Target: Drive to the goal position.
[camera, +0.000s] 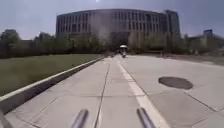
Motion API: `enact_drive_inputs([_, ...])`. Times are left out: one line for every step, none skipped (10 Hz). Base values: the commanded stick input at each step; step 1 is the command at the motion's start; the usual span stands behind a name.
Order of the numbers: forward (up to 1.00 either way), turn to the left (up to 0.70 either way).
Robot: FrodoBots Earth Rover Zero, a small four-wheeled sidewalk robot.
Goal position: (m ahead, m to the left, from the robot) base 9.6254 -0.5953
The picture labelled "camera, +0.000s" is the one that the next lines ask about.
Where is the grey concrete slab paving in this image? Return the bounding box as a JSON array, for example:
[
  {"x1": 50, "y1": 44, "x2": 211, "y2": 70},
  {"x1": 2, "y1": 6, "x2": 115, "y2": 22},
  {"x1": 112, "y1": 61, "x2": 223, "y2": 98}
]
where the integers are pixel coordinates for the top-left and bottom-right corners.
[{"x1": 0, "y1": 54, "x2": 224, "y2": 128}]

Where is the large dark curved building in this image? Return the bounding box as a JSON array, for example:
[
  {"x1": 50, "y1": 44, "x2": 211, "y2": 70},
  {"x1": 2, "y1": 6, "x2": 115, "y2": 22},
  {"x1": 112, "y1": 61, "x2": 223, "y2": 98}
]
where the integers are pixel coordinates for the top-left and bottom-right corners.
[{"x1": 55, "y1": 8, "x2": 181, "y2": 52}]

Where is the pale painted line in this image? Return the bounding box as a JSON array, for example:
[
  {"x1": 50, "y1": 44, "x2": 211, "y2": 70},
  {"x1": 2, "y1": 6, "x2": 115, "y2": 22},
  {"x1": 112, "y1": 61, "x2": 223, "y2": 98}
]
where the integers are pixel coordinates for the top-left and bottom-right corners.
[{"x1": 114, "y1": 56, "x2": 172, "y2": 128}]

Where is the robot's own part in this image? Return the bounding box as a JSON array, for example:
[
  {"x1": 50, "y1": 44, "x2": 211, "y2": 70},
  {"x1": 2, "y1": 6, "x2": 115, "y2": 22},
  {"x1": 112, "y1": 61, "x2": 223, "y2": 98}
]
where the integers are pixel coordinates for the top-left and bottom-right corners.
[
  {"x1": 69, "y1": 109, "x2": 90, "y2": 128},
  {"x1": 136, "y1": 107, "x2": 156, "y2": 128}
]

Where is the round dark manhole cover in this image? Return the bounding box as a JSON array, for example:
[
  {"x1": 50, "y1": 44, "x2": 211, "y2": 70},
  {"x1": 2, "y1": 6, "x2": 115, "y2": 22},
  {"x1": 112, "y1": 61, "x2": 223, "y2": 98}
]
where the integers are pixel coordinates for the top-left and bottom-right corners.
[{"x1": 157, "y1": 76, "x2": 194, "y2": 91}]

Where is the row of trees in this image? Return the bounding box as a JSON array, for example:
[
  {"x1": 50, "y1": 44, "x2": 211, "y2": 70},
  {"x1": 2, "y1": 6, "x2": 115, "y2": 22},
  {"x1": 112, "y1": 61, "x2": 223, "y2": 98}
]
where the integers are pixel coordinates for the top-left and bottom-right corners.
[{"x1": 0, "y1": 28, "x2": 224, "y2": 60}]

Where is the grass field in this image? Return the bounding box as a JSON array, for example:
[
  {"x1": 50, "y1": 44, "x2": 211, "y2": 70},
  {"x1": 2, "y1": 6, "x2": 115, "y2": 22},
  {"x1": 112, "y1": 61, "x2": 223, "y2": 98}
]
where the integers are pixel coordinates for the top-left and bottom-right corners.
[{"x1": 0, "y1": 53, "x2": 103, "y2": 98}]

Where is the low concrete kerb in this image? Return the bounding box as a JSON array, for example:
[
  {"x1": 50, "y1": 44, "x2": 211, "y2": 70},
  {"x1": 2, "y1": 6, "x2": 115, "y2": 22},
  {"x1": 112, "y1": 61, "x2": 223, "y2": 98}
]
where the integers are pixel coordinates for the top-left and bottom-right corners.
[{"x1": 0, "y1": 55, "x2": 106, "y2": 115}]

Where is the grass strip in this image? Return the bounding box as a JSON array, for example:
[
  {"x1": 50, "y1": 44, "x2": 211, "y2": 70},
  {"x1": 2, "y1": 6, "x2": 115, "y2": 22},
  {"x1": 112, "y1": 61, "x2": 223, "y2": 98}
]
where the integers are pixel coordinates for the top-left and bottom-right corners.
[{"x1": 162, "y1": 53, "x2": 224, "y2": 67}]

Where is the distant building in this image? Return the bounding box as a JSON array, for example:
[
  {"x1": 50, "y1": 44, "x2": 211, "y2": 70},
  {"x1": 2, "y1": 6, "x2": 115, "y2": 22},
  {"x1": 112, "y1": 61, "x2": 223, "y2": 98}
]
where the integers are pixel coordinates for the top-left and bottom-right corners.
[{"x1": 186, "y1": 28, "x2": 224, "y2": 51}]

